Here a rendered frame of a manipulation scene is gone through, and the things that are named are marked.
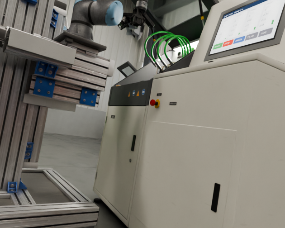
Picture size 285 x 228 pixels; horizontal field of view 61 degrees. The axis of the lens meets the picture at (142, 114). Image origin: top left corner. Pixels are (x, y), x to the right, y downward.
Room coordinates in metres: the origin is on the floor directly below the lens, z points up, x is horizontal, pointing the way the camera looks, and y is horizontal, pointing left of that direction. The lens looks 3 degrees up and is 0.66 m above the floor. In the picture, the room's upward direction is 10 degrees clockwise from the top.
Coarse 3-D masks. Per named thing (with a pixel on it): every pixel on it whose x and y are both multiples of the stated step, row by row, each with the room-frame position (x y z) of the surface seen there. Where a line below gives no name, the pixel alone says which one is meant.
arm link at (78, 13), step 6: (78, 0) 1.20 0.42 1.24; (84, 0) 1.19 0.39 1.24; (90, 0) 1.21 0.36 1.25; (78, 6) 1.20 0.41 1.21; (84, 6) 1.19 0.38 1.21; (90, 6) 1.17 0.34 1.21; (78, 12) 1.20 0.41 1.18; (84, 12) 1.19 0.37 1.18; (72, 18) 1.21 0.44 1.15; (78, 18) 1.19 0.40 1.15; (84, 18) 1.20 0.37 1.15; (90, 18) 1.19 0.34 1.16; (90, 24) 1.23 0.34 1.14
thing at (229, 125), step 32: (224, 0) 1.49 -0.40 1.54; (192, 64) 1.51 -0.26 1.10; (256, 64) 0.81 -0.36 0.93; (160, 96) 1.32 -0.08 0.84; (192, 96) 1.08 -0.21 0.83; (224, 96) 0.91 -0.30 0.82; (256, 96) 0.82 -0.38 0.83; (160, 128) 1.27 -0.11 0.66; (192, 128) 1.05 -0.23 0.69; (224, 128) 0.89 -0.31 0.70; (256, 128) 0.83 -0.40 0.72; (160, 160) 1.23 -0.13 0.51; (192, 160) 1.02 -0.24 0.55; (224, 160) 0.87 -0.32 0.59; (256, 160) 0.84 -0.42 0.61; (160, 192) 1.19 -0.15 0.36; (192, 192) 0.99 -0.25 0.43; (224, 192) 0.85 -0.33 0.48; (256, 192) 0.86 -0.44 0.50; (160, 224) 1.15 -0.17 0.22; (192, 224) 0.97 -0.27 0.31; (224, 224) 0.84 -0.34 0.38; (256, 224) 0.87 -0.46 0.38
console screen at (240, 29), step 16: (256, 0) 1.23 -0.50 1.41; (272, 0) 1.14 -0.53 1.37; (224, 16) 1.42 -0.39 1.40; (240, 16) 1.29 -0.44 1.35; (256, 16) 1.19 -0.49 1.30; (272, 16) 1.10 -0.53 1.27; (224, 32) 1.36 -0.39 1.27; (240, 32) 1.24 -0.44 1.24; (256, 32) 1.14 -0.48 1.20; (272, 32) 1.06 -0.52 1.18; (208, 48) 1.43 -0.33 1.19; (224, 48) 1.30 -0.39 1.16; (240, 48) 1.20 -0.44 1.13; (256, 48) 1.11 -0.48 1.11
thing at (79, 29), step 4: (72, 20) 1.21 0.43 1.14; (76, 20) 1.20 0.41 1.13; (80, 20) 1.19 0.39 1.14; (72, 24) 1.20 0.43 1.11; (76, 24) 1.20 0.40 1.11; (80, 24) 1.20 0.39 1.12; (84, 24) 1.20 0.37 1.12; (88, 24) 1.21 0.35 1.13; (68, 28) 1.22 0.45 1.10; (72, 28) 1.19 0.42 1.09; (76, 28) 1.19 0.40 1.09; (80, 28) 1.19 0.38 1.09; (84, 28) 1.20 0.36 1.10; (88, 28) 1.22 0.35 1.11; (92, 28) 1.25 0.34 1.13; (72, 32) 1.19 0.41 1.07; (76, 32) 1.19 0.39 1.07; (80, 32) 1.18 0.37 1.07; (84, 32) 1.19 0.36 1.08; (88, 32) 1.21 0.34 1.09; (80, 36) 1.18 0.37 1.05; (84, 36) 1.19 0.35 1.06; (88, 36) 1.21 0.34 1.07; (92, 36) 1.25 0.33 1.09; (92, 40) 1.24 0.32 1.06
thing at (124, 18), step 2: (124, 16) 1.75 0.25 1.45; (126, 16) 1.74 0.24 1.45; (122, 18) 1.72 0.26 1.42; (124, 18) 1.73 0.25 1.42; (126, 18) 1.74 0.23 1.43; (122, 20) 1.73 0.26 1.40; (124, 20) 1.73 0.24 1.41; (126, 20) 1.74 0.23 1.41; (128, 20) 1.74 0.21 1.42; (120, 22) 1.73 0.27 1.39; (122, 22) 1.73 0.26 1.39; (124, 22) 1.73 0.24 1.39; (126, 22) 1.73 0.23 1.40; (128, 22) 1.74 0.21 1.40; (118, 24) 1.78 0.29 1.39; (120, 24) 1.76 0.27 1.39; (122, 24) 1.73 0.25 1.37; (124, 24) 1.72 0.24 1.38; (126, 24) 1.76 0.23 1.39; (118, 26) 1.78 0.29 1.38; (122, 26) 1.74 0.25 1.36; (124, 26) 1.77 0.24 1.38; (126, 26) 1.78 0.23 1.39; (120, 28) 1.78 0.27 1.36; (122, 28) 1.78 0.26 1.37
